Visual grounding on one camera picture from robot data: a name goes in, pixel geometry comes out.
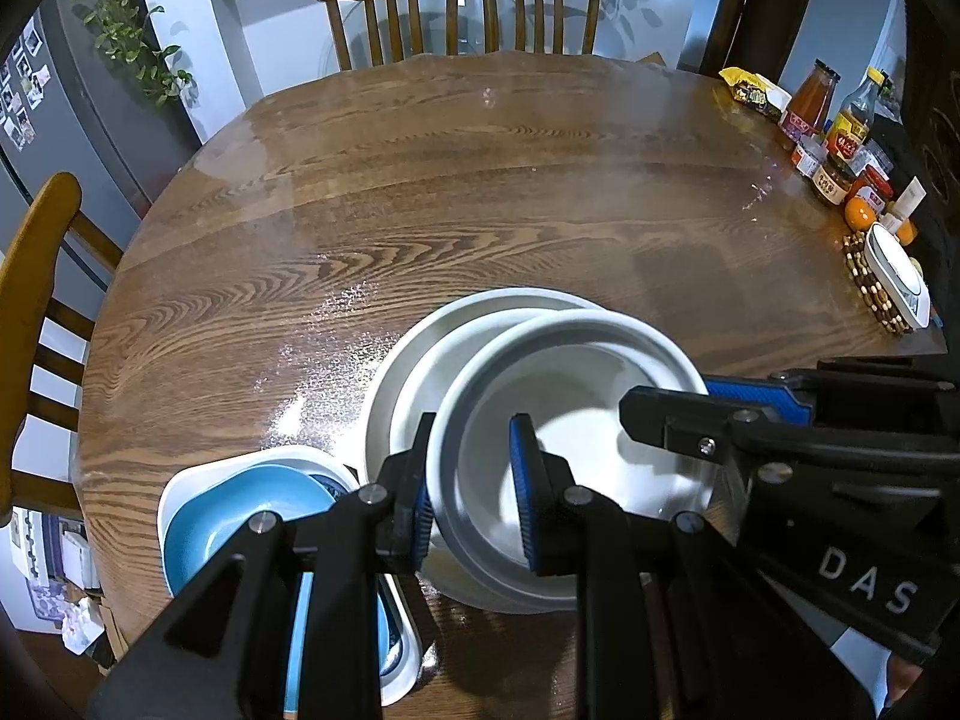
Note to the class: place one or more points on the cluster of photo magnets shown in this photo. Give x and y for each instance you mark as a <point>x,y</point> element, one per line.
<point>26,82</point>

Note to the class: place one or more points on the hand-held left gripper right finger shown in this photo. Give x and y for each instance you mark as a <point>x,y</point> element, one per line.
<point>523,495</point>

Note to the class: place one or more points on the grey refrigerator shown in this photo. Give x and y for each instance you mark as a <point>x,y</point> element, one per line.
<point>97,127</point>

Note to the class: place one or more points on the cardboard box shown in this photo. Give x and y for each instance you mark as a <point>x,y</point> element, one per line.
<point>109,634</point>

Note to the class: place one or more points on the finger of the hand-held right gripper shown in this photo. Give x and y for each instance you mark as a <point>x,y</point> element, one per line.
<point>765,397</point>
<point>667,420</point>

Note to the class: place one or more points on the medium white bowl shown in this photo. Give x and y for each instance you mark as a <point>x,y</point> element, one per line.
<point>424,397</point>

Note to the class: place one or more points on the crumpled white paper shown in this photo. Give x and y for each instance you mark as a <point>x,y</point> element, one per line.
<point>81,626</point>

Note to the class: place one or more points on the large white bowl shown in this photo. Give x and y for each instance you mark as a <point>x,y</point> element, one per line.
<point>390,382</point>

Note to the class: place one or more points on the dark sauce bottle yellow label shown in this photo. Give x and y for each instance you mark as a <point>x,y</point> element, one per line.
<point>855,120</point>

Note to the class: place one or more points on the dark wooden door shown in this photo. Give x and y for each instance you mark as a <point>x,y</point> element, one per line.
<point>750,0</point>

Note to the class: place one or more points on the green trailing plant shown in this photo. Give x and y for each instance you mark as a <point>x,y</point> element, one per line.
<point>120,22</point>

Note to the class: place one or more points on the small jar white label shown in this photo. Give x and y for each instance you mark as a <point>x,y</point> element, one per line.
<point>808,157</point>

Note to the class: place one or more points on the blue plate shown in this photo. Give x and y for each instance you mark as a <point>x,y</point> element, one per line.
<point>217,532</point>

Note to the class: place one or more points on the beaded wooden trivet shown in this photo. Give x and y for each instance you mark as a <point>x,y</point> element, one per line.
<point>862,285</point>

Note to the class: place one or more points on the brown sauce jar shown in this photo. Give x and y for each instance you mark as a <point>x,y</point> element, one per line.
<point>831,184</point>

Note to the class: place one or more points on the orange fruit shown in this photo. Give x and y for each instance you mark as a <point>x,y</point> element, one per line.
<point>905,232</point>
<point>861,214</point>

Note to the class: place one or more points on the yellow snack packet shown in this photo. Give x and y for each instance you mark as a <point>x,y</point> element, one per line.
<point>750,90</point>

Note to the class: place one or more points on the white tube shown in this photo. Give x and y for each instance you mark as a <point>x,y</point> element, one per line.
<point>909,199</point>

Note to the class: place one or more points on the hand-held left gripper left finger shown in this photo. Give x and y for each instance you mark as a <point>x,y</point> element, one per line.
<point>420,517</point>

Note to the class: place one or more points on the white lidded container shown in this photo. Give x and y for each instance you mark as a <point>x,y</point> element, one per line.
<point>892,270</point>

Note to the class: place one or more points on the red sauce jar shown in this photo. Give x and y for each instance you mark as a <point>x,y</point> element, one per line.
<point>874,187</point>

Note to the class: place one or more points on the white box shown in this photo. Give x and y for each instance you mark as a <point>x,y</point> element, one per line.
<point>82,555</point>

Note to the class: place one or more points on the small white bowl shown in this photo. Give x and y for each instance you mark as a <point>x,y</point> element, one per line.
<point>585,405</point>

